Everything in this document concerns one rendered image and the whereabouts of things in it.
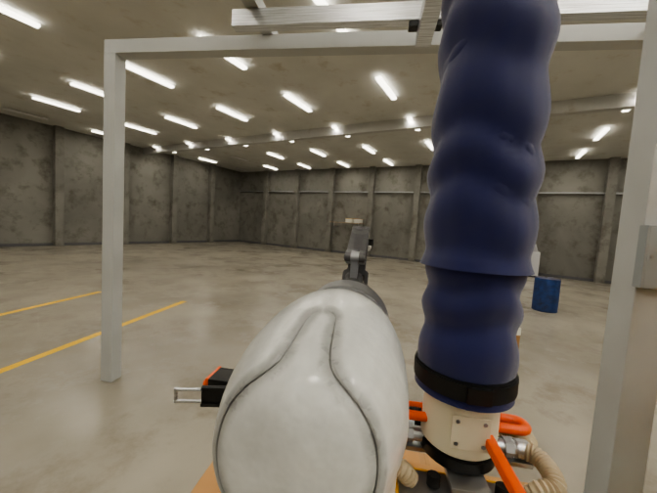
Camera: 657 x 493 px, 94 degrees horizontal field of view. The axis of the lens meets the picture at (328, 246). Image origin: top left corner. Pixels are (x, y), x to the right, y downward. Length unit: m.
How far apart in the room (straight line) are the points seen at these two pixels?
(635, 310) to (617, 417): 0.55
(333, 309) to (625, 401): 2.14
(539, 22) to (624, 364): 1.77
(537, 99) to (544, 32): 0.12
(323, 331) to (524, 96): 0.64
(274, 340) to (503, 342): 0.63
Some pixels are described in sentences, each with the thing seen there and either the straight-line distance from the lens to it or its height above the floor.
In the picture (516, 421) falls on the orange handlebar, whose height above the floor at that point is 1.24.
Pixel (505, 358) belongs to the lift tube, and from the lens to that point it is 0.76.
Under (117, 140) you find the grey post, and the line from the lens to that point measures 3.61.
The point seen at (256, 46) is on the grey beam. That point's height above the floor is 3.12.
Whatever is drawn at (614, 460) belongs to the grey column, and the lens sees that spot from 2.39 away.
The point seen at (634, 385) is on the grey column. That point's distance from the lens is 2.26.
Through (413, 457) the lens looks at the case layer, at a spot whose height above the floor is 0.54.
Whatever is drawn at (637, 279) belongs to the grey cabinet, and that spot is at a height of 1.51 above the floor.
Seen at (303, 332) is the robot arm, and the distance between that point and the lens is 0.16.
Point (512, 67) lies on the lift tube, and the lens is 0.75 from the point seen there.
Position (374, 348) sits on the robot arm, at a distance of 0.17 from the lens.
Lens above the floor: 1.68
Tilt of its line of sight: 4 degrees down
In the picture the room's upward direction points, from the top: 4 degrees clockwise
